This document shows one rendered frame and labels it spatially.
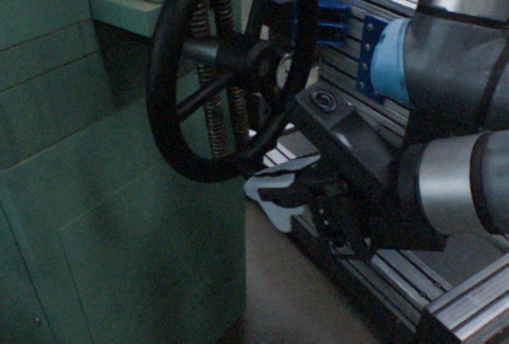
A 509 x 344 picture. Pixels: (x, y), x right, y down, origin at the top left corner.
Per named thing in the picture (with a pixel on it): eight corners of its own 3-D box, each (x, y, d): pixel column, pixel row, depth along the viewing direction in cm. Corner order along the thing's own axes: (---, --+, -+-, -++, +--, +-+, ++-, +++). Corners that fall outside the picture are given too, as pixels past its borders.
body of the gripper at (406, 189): (315, 259, 48) (437, 267, 39) (280, 181, 45) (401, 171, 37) (353, 215, 53) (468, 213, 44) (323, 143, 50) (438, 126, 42)
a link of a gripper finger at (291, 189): (254, 210, 49) (325, 208, 43) (247, 197, 48) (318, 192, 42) (280, 185, 52) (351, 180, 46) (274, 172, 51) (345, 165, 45)
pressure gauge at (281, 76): (275, 104, 88) (277, 62, 83) (258, 97, 90) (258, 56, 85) (295, 89, 92) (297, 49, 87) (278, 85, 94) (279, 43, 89)
